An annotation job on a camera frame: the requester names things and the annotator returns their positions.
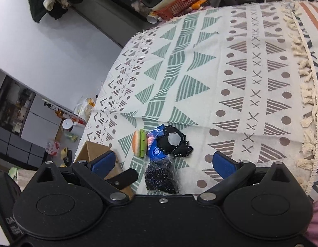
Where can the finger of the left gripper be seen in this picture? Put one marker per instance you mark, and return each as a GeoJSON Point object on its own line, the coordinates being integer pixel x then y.
{"type": "Point", "coordinates": [124, 179]}

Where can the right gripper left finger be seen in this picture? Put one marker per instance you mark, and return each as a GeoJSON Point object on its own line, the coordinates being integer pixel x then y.
{"type": "Point", "coordinates": [61, 203]}

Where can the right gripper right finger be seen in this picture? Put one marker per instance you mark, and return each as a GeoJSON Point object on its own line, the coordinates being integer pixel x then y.
{"type": "Point", "coordinates": [263, 202]}

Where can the black glitter pouch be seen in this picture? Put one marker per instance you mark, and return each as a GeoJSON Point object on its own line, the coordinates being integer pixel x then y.
{"type": "Point", "coordinates": [161, 175]}

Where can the burger plush toy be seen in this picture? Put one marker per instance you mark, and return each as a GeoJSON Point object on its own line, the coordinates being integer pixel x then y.
{"type": "Point", "coordinates": [139, 143]}

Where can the blue snack packet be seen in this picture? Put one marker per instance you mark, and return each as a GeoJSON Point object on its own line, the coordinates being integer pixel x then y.
{"type": "Point", "coordinates": [155, 143]}

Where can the black lace fabric piece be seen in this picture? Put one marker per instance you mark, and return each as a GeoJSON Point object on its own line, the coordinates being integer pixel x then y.
{"type": "Point", "coordinates": [174, 142]}

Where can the brown cardboard box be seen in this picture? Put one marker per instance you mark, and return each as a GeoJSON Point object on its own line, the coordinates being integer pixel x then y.
{"type": "Point", "coordinates": [102, 161]}

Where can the pink bed sheet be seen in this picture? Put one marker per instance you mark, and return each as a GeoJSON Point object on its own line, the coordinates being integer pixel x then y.
{"type": "Point", "coordinates": [312, 231]}

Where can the white kettle jug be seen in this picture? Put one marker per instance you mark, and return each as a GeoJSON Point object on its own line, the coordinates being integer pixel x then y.
{"type": "Point", "coordinates": [69, 124]}

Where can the yellow pet food bag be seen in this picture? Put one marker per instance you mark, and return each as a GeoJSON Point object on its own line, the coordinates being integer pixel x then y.
{"type": "Point", "coordinates": [84, 107]}

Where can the patterned white blanket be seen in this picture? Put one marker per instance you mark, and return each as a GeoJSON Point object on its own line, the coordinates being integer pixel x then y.
{"type": "Point", "coordinates": [226, 78]}

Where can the striped orange blanket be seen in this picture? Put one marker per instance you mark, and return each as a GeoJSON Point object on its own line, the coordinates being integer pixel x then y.
{"type": "Point", "coordinates": [302, 19]}

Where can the red plastic basket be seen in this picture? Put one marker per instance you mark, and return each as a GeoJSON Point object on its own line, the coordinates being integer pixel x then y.
{"type": "Point", "coordinates": [174, 9]}

